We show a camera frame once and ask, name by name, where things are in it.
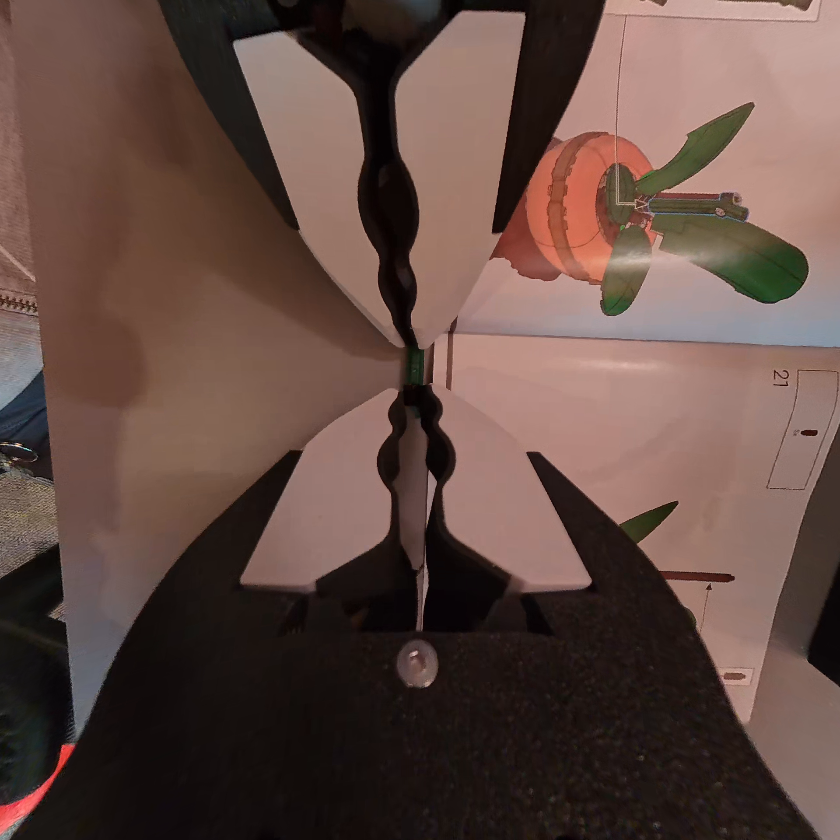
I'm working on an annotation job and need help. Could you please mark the open building instruction booklet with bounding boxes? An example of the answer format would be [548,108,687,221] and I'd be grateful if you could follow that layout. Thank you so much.
[420,0,840,723]

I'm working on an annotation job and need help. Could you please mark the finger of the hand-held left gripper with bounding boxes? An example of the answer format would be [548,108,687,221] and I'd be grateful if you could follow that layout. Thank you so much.
[231,31,406,350]
[392,10,527,352]

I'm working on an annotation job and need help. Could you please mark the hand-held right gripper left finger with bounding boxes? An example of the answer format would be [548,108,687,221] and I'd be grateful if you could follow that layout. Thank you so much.
[240,388,404,598]

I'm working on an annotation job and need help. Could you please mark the dark green toy stem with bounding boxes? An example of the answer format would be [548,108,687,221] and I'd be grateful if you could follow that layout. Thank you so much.
[403,344,429,421]

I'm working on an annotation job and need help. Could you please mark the black orchid toy set box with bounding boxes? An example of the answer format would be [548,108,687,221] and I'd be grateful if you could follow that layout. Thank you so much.
[797,430,840,664]

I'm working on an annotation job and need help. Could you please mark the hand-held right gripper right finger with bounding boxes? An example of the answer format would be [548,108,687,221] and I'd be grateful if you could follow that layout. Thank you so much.
[419,385,593,598]

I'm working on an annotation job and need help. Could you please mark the grey desk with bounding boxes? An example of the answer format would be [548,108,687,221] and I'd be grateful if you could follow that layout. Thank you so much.
[10,0,840,840]

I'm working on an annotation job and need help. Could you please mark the black object with red patch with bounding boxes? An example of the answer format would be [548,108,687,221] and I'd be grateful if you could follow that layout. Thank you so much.
[0,577,83,840]

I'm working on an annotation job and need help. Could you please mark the person's blue jeans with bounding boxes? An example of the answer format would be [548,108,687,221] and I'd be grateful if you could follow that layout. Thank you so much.
[0,387,53,480]

